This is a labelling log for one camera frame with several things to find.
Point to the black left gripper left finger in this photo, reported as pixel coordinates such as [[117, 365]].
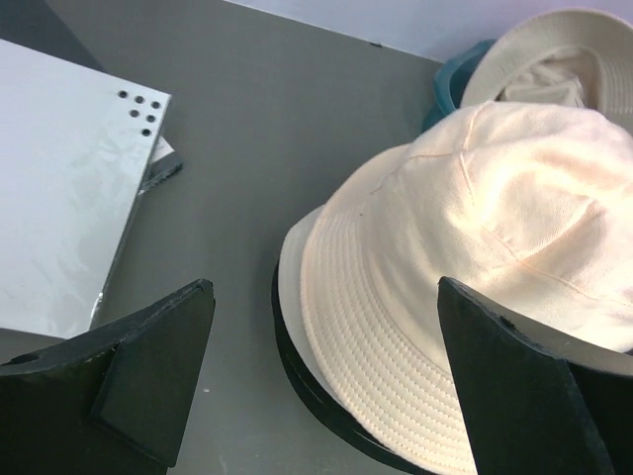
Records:
[[114, 400]]

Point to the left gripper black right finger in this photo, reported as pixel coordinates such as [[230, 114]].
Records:
[[534, 400]]

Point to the beige black reversible hat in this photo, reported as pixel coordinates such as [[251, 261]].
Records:
[[528, 204]]

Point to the cream bucket hat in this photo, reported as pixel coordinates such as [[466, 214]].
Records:
[[289, 292]]

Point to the black bucket hat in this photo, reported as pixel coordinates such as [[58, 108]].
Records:
[[322, 406]]

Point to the tan black hat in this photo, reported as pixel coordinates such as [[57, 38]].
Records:
[[573, 57]]

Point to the white calibration board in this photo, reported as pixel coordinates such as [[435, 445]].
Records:
[[76, 144]]

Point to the teal plastic bin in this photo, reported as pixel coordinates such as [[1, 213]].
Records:
[[450, 81]]

